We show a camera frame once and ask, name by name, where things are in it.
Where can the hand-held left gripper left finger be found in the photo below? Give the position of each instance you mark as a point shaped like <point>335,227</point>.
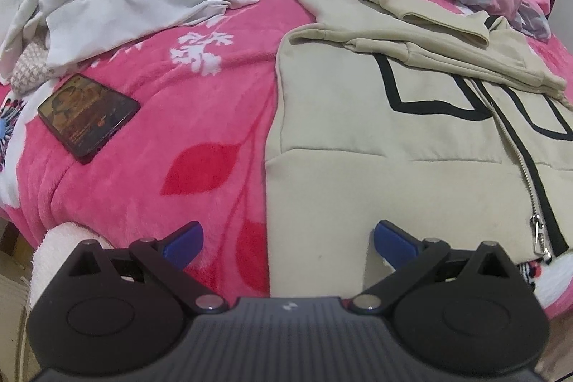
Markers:
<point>186,245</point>

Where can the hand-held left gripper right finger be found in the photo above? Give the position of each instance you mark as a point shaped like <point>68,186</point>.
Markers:
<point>394,247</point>

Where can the beige zip jacket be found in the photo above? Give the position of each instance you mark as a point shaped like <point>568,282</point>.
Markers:
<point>380,185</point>

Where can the white fluffy rug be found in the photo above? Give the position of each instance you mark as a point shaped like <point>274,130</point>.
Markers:
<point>49,247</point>

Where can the pink floral fleece blanket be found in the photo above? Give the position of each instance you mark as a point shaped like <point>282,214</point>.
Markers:
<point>156,104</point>

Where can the black smartphone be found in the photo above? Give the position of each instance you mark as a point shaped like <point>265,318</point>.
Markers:
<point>85,113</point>

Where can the pink knit cloth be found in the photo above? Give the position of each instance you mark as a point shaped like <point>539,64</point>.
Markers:
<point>29,68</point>

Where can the white garment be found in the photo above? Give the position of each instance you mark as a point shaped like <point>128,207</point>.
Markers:
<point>134,6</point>

